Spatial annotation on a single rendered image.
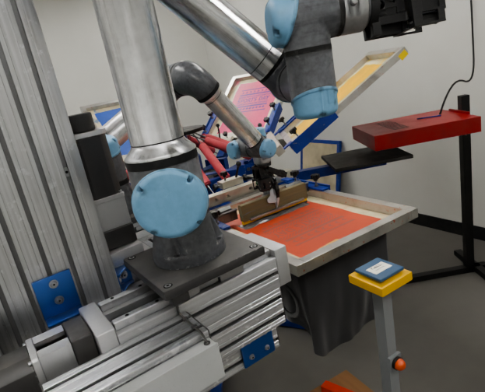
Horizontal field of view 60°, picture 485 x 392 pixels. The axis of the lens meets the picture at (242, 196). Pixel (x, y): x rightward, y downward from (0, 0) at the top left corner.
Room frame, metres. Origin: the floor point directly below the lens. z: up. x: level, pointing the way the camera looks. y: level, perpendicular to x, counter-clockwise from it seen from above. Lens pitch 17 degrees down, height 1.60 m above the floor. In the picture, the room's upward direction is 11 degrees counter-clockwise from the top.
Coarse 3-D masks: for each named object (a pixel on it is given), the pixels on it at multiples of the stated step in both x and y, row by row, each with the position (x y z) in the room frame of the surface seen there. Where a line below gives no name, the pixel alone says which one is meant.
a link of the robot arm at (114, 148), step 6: (108, 138) 1.22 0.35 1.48; (114, 138) 1.23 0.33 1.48; (108, 144) 1.19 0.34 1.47; (114, 144) 1.21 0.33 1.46; (114, 150) 1.20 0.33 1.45; (120, 150) 1.23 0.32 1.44; (114, 156) 1.20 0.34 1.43; (120, 156) 1.22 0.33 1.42; (114, 162) 1.19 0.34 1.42; (120, 162) 1.21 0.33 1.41; (120, 168) 1.20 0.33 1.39; (120, 174) 1.20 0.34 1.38; (126, 174) 1.23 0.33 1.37; (120, 180) 1.19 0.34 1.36
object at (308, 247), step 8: (232, 224) 1.76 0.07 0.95; (240, 224) 1.74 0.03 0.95; (264, 224) 1.68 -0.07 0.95; (248, 232) 1.63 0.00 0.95; (256, 232) 1.61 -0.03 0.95; (272, 240) 1.49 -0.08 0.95; (280, 240) 1.48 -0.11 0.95; (312, 240) 1.42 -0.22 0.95; (320, 240) 1.41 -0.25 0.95; (328, 240) 1.39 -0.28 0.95; (288, 248) 1.39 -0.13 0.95; (296, 248) 1.38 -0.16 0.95; (304, 248) 1.37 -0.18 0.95; (312, 248) 1.36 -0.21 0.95
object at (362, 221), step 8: (304, 208) 1.78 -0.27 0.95; (320, 208) 1.74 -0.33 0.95; (328, 208) 1.72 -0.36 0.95; (336, 208) 1.70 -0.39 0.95; (280, 216) 1.74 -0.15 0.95; (288, 216) 1.72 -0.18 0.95; (352, 216) 1.58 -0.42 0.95; (360, 216) 1.56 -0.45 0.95; (368, 216) 1.54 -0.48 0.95; (352, 224) 1.50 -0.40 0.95; (360, 224) 1.48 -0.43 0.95; (368, 224) 1.47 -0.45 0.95; (336, 232) 1.46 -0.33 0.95; (344, 232) 1.44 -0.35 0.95; (352, 232) 1.43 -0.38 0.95
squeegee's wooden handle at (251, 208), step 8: (296, 184) 1.85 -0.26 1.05; (304, 184) 1.85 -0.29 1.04; (280, 192) 1.78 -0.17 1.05; (288, 192) 1.80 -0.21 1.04; (296, 192) 1.82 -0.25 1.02; (304, 192) 1.84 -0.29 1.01; (256, 200) 1.73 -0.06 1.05; (264, 200) 1.74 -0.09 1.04; (280, 200) 1.78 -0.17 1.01; (288, 200) 1.80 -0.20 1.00; (240, 208) 1.69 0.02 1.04; (248, 208) 1.70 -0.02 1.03; (256, 208) 1.72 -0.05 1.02; (264, 208) 1.74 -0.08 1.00; (272, 208) 1.76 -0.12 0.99; (240, 216) 1.71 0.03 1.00; (248, 216) 1.70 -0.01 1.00
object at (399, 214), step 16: (320, 192) 1.87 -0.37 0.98; (336, 192) 1.81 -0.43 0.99; (368, 208) 1.61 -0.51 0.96; (384, 208) 1.54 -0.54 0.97; (400, 208) 1.47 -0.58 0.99; (416, 208) 1.45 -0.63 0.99; (384, 224) 1.36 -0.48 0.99; (400, 224) 1.40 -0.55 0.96; (336, 240) 1.30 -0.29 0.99; (352, 240) 1.29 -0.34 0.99; (368, 240) 1.32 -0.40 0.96; (288, 256) 1.25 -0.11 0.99; (304, 256) 1.23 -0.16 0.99; (320, 256) 1.22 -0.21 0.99; (336, 256) 1.25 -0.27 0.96; (304, 272) 1.18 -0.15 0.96
